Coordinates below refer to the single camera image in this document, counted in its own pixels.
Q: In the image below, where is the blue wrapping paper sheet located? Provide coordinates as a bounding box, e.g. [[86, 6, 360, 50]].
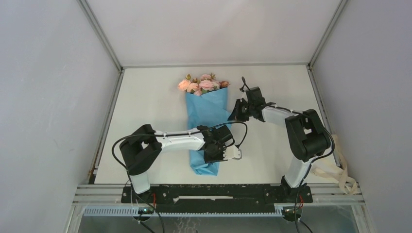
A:
[[185, 87, 232, 177]]

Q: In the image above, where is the pink fake rose stem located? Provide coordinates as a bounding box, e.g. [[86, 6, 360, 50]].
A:
[[199, 73, 221, 94], [177, 74, 192, 92], [186, 83, 202, 96]]

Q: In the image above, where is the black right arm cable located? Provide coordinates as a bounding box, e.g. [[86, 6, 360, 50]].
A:
[[240, 76, 336, 233]]

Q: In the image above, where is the white cable duct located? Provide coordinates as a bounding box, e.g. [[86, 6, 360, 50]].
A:
[[83, 206, 284, 217]]

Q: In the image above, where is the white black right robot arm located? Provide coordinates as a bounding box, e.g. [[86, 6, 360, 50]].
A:
[[228, 84, 335, 202]]

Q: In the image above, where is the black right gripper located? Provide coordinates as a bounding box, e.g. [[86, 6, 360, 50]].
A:
[[228, 98, 255, 121]]

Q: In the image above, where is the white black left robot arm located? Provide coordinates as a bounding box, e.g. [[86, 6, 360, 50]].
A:
[[113, 124, 235, 202]]

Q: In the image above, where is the cream ribbon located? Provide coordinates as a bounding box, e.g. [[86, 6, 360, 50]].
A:
[[310, 134, 361, 196]]

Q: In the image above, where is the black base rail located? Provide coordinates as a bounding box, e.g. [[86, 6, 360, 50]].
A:
[[120, 184, 313, 213]]

